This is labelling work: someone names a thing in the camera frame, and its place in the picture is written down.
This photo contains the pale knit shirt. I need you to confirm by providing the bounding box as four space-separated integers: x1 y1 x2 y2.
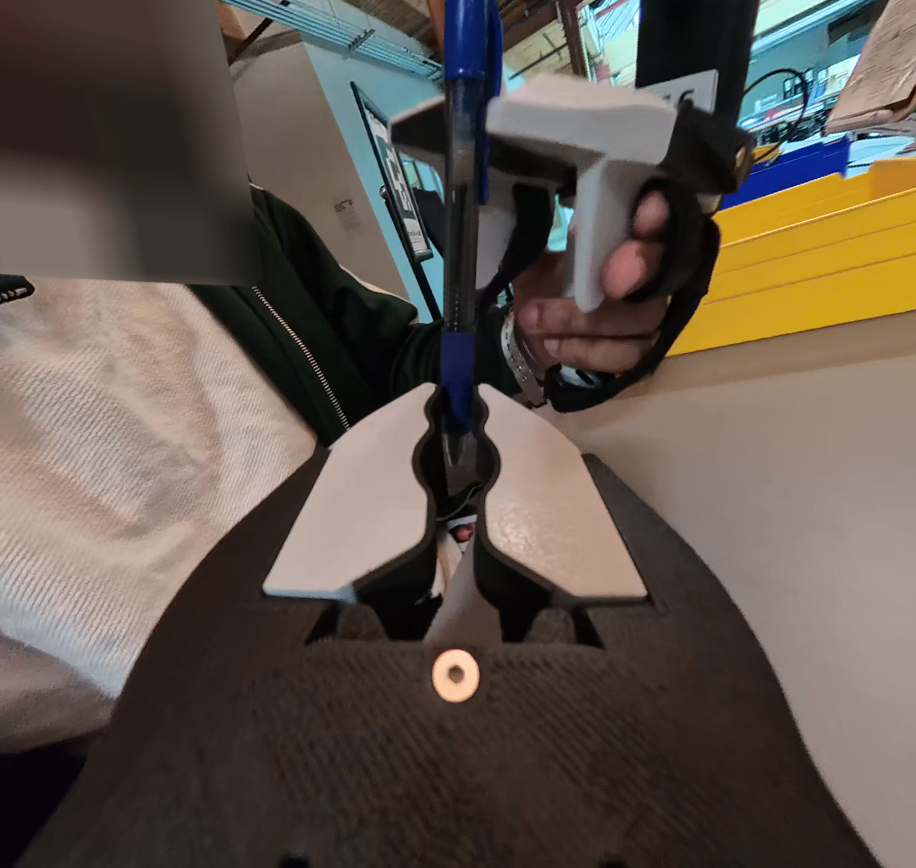
0 278 319 754

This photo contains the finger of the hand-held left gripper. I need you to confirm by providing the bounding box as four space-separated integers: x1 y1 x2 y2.
476 74 677 289
390 94 452 168

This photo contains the blue plastic bin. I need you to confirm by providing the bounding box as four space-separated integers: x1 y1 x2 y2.
719 134 856 211

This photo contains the silver wristwatch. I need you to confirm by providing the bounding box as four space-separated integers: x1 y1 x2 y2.
501 306 548 407

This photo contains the yellow plastic bin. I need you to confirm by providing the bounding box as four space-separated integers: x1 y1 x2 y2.
666 156 916 357

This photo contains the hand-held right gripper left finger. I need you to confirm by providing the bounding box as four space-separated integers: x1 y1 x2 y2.
261 382 439 640

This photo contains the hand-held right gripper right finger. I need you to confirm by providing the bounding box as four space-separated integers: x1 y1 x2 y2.
472 383 648 643

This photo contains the dark green zip jacket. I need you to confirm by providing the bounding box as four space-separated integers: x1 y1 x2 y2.
0 185 516 447

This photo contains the blue pen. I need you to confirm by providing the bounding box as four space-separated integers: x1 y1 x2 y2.
433 0 505 518

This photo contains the cardboard sheet on white stand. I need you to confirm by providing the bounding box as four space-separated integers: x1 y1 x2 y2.
826 0 916 135

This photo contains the person's left hand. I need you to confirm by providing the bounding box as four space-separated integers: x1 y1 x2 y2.
511 188 677 382

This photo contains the black cable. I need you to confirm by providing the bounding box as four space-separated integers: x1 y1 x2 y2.
740 67 813 146

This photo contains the grey desk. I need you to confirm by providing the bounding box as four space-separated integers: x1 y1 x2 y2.
544 310 916 868

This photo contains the person's left forearm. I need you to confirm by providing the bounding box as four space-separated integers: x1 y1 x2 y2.
390 303 516 397

